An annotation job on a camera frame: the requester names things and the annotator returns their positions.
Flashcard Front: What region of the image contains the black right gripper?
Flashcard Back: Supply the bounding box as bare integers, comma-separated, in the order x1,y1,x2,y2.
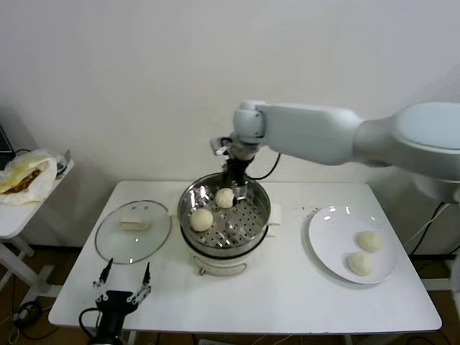
225,160,252,206

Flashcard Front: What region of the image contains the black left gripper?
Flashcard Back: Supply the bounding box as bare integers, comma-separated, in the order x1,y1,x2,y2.
92,257,152,337

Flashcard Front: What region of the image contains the white steamed baozi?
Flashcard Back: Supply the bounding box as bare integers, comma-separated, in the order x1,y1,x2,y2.
214,188,235,209
355,230,383,253
189,208,214,233
346,251,374,277

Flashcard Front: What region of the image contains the round glass lid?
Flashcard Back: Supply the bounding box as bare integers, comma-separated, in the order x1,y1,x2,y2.
94,200,173,265

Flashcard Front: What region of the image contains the stainless steel steamer pot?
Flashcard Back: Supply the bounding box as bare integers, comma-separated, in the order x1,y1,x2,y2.
177,172,271,254

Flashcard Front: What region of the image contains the white round plate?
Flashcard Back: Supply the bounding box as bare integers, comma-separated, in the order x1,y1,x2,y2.
307,204,399,285

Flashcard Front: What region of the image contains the white side table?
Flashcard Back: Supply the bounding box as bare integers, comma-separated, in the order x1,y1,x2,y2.
0,157,75,299

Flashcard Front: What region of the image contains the small green packet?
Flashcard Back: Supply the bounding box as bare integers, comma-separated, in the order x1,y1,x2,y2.
53,149,72,178

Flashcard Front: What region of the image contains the plastic bag with food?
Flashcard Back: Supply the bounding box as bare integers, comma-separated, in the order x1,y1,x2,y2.
0,149,58,206

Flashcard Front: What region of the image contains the black horizontal bar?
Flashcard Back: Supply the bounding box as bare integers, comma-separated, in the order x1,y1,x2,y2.
409,251,454,260

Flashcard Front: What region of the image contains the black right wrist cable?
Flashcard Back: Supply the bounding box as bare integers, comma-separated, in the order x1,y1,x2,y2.
247,152,282,180

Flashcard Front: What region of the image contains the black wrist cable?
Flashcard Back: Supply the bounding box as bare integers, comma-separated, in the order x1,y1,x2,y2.
78,306,100,336
247,152,282,180

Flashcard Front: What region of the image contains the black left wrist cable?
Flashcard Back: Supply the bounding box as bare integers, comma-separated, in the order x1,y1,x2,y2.
78,306,100,336

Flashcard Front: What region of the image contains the white hanging cable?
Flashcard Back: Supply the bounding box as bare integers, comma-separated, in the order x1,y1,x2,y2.
405,203,449,247

